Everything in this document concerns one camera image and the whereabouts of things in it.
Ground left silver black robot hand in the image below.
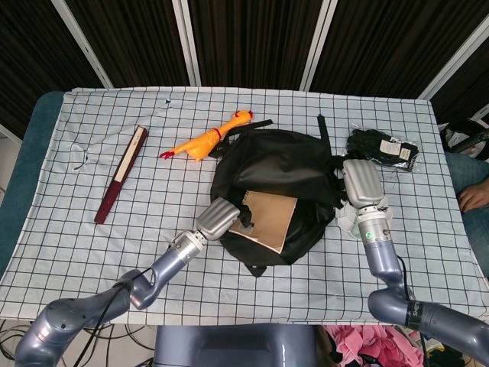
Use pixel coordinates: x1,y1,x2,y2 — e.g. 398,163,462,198
196,197,242,242

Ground black backpack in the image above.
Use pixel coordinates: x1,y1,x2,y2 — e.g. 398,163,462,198
209,119,349,278

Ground seated person in jeans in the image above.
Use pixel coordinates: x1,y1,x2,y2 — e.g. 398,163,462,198
445,151,489,277

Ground pink clothes pile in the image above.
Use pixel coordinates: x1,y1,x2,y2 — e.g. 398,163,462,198
323,324,426,367

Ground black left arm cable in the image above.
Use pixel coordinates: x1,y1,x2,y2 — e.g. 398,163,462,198
82,267,154,362

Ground white partition post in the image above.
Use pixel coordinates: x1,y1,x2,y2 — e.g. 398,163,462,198
60,0,115,89
417,17,489,101
171,0,202,87
300,0,339,91

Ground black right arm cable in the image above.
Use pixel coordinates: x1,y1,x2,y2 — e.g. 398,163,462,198
396,254,431,367

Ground white flower-shaped dish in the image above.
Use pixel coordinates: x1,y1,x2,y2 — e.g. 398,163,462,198
334,199,363,241

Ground black device beside person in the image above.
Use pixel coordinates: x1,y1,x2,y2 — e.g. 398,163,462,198
439,119,489,158

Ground white black checked tablecloth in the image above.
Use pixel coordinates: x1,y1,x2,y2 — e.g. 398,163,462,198
0,87,489,326

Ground yellow rubber chicken toy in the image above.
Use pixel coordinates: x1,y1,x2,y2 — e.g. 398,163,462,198
159,109,255,163

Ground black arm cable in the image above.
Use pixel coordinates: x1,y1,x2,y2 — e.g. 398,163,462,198
82,267,154,362
396,254,431,367

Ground blue-grey robot torso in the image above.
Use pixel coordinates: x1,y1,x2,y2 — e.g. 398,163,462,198
154,323,319,367

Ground dark red folded fan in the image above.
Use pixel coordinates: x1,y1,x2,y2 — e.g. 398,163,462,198
94,125,150,225

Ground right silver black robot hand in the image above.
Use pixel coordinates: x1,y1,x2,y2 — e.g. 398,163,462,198
342,158,385,209

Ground packaged black gloves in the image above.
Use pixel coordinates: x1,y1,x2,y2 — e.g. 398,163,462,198
345,128,420,174

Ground black floor cable bundle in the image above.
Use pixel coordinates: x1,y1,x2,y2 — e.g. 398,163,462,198
0,320,157,367

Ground brown spiral notebook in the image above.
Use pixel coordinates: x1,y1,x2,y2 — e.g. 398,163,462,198
228,190,300,255

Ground blue padded table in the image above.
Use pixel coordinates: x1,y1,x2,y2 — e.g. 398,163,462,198
0,90,66,277

